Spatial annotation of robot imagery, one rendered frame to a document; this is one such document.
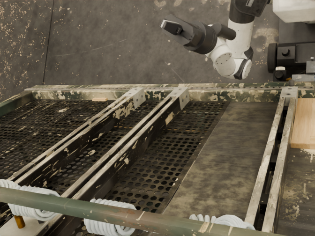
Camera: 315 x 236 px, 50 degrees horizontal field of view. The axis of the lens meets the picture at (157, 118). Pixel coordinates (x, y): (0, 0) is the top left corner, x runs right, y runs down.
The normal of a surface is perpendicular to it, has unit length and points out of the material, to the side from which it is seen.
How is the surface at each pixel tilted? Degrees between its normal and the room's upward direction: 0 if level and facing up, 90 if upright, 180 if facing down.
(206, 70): 0
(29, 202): 31
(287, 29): 0
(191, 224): 60
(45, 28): 0
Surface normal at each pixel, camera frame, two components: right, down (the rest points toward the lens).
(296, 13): -0.23, 0.88
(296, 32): -0.42, -0.11
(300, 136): -0.15, -0.91
